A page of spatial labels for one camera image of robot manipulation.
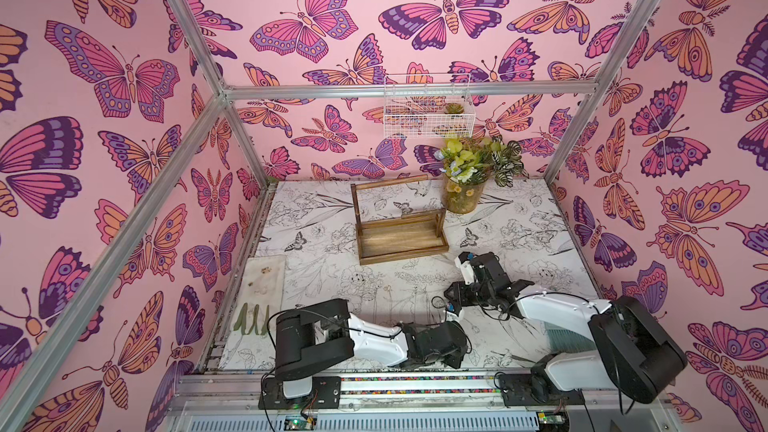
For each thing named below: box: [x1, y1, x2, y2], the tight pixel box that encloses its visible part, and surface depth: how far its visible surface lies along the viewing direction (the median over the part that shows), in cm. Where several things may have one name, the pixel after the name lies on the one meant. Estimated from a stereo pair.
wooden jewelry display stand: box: [350, 174, 450, 266], surface depth 105 cm
